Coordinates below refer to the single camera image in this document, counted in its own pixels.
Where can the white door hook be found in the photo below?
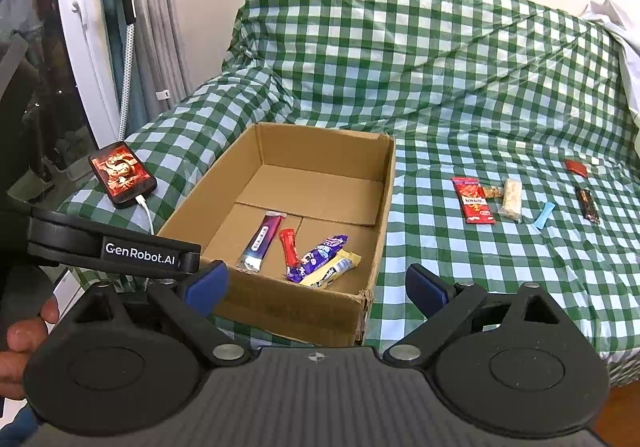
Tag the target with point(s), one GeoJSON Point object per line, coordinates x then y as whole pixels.
{"type": "Point", "coordinates": [76, 7]}

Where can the small blue snack packet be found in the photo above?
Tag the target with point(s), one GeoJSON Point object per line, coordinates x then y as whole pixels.
{"type": "Point", "coordinates": [543, 215]}

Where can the green checked blanket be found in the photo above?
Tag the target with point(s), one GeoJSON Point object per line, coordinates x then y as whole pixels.
{"type": "Point", "coordinates": [450, 87]}

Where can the person's left hand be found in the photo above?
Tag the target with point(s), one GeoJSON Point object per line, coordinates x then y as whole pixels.
{"type": "Point", "coordinates": [20, 337]}

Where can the purple chocolate bar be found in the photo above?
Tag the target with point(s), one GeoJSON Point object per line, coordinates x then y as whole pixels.
{"type": "Point", "coordinates": [317, 256]}

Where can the white curtain clip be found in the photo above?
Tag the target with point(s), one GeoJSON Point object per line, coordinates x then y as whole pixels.
{"type": "Point", "coordinates": [163, 94]}

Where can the white rice snack bar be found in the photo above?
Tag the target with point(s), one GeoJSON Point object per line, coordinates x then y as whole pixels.
{"type": "Point", "coordinates": [511, 199]}

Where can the long purple red snack packet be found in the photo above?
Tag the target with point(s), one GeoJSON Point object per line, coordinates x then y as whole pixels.
{"type": "Point", "coordinates": [262, 239]}

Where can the small dark red packet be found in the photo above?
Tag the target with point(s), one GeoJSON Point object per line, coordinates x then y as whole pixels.
{"type": "Point", "coordinates": [576, 168]}

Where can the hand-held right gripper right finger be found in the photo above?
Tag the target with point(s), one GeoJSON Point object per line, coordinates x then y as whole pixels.
{"type": "Point", "coordinates": [425, 287]}

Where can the white door frame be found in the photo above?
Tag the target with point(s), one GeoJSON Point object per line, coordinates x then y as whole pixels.
{"type": "Point", "coordinates": [85, 52]}

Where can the black smartphone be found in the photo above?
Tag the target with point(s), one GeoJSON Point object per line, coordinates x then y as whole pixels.
{"type": "Point", "coordinates": [120, 172]}

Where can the yellow white snack bar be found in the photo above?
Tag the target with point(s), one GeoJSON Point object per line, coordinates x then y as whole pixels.
{"type": "Point", "coordinates": [336, 269]}

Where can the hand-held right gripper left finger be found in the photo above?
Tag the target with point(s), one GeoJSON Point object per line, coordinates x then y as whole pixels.
{"type": "Point", "coordinates": [207, 284]}

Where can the grey shoes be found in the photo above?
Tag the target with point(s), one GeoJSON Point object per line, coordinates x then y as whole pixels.
{"type": "Point", "coordinates": [64, 154]}

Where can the pale printed quilt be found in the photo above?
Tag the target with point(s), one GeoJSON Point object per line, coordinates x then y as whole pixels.
{"type": "Point", "coordinates": [625, 42]}

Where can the red stick snack packet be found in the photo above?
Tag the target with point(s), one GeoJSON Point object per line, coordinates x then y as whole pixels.
{"type": "Point", "coordinates": [288, 247]}

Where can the brown cardboard box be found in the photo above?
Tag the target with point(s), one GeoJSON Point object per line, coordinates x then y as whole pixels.
{"type": "Point", "coordinates": [310, 197]}

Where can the dark brown chocolate bar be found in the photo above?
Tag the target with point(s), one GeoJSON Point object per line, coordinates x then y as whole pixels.
{"type": "Point", "coordinates": [587, 205]}

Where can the clear nut bar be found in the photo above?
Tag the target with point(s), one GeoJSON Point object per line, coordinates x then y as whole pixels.
{"type": "Point", "coordinates": [494, 191]}

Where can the grey curtain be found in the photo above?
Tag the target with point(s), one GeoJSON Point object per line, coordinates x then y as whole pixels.
{"type": "Point", "coordinates": [157, 37]}

